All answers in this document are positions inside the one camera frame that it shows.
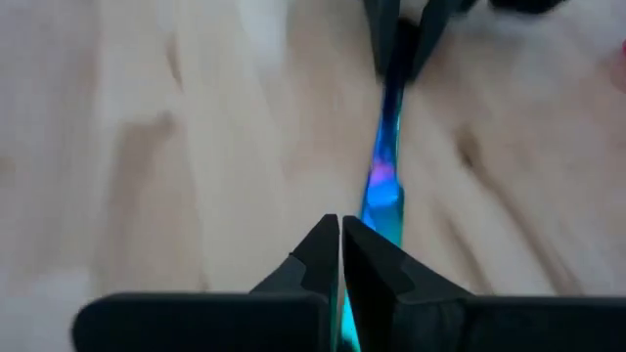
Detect iridescent table knife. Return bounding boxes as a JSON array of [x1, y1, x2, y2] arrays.
[[338, 72, 407, 352]]

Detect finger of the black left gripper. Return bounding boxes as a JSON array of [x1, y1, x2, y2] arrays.
[[364, 0, 402, 80], [404, 0, 478, 83]]

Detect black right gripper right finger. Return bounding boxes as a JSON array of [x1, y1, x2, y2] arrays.
[[341, 215, 626, 352]]

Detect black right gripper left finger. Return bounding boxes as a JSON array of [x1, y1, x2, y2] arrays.
[[72, 213, 341, 352]]

